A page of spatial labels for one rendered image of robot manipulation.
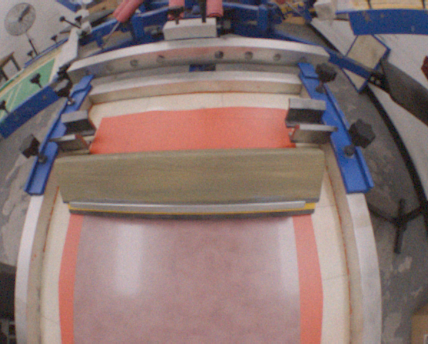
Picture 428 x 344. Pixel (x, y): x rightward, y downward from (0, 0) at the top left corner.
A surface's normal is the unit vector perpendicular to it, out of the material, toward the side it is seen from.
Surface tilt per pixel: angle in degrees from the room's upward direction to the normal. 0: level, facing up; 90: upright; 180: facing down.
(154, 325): 0
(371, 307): 0
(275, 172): 46
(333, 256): 0
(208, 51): 90
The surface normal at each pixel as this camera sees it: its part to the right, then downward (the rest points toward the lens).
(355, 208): -0.03, -0.50
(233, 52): 0.00, 0.87
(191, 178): -0.01, 0.28
